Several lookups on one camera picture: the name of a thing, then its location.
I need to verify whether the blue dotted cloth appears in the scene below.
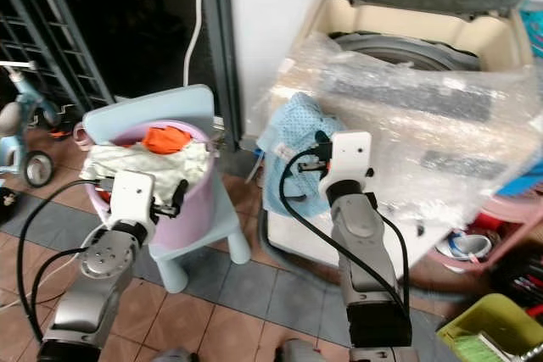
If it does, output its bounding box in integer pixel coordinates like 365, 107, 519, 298
258, 92, 342, 220

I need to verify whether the beige top-load washing machine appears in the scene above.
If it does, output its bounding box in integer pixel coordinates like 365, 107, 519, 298
253, 0, 543, 280

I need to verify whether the pink plastic laundry bucket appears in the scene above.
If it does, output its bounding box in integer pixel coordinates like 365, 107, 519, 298
85, 120, 218, 259

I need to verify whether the orange garment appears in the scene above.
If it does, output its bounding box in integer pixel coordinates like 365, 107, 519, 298
142, 125, 193, 156

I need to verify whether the white garment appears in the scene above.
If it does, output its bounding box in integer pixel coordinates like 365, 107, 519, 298
88, 140, 214, 203

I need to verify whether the light blue plastic chair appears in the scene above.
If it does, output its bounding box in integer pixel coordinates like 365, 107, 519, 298
80, 83, 253, 294

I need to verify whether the small pink cup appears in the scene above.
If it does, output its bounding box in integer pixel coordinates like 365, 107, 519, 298
71, 122, 91, 150

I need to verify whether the clear bubble wrap sheet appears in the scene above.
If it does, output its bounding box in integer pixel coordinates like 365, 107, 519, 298
246, 30, 543, 220

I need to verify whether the grey robot left leg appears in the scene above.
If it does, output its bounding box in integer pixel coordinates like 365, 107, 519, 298
151, 346, 199, 362

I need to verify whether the grey robot leg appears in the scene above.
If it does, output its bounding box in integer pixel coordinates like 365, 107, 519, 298
272, 337, 337, 362
151, 346, 199, 362

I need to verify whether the light blue child tricycle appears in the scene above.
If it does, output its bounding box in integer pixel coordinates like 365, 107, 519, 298
0, 61, 82, 190

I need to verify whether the white and blue bowl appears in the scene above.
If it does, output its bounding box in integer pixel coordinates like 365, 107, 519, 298
445, 232, 494, 263

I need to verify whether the grey robot right leg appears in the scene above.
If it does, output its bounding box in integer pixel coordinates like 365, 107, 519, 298
272, 337, 337, 362

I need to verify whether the black metal gate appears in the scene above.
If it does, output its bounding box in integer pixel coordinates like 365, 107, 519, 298
0, 0, 104, 119

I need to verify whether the green plastic dustpan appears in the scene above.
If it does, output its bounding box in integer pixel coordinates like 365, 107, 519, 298
436, 292, 543, 362

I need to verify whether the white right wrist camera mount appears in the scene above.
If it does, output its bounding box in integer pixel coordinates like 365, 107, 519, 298
319, 130, 373, 199

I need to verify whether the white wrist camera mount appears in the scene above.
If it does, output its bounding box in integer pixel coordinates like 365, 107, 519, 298
319, 130, 373, 199
105, 170, 159, 229

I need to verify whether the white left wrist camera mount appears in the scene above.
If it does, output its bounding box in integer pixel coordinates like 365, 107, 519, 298
105, 170, 159, 229

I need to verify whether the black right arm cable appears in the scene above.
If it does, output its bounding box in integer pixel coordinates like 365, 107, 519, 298
277, 145, 413, 315

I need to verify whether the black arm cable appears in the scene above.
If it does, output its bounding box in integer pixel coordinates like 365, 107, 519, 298
16, 178, 113, 348
277, 145, 413, 315

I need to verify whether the grey washer drain hose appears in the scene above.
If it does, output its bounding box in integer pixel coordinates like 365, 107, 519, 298
255, 209, 344, 288

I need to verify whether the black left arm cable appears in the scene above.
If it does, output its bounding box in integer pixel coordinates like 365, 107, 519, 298
16, 178, 113, 348

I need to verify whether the grey door frame post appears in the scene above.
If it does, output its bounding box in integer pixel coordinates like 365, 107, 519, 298
202, 0, 244, 153

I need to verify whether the white floor cable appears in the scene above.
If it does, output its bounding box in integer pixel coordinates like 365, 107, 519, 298
0, 281, 43, 312

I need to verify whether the white wall cable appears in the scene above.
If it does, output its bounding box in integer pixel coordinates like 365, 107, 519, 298
184, 0, 214, 88

